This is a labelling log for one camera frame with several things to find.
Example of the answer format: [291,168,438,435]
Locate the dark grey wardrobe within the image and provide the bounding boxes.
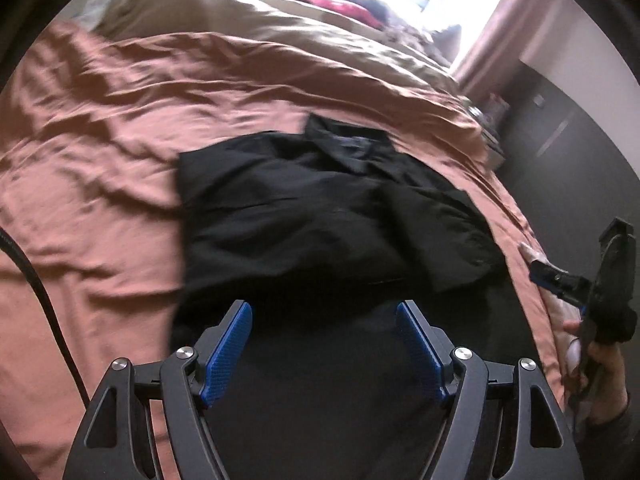
[497,63,639,278]

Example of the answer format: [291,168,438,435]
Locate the terracotta pink duvet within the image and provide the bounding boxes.
[1,23,565,479]

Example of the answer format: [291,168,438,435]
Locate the black collared shirt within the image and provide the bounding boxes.
[170,115,537,479]

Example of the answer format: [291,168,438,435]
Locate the person's right hand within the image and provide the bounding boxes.
[563,341,629,426]

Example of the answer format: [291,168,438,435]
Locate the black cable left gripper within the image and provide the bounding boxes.
[0,226,91,411]

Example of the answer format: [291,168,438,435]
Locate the pink curtain right of window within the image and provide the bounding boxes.
[454,0,550,104]

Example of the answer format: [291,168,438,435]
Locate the white bedside cabinet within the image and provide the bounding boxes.
[469,93,510,171]

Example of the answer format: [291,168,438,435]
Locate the pink plush cushion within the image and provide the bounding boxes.
[307,0,385,29]

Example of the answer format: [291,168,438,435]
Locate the white patterned pillow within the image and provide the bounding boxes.
[70,0,113,30]

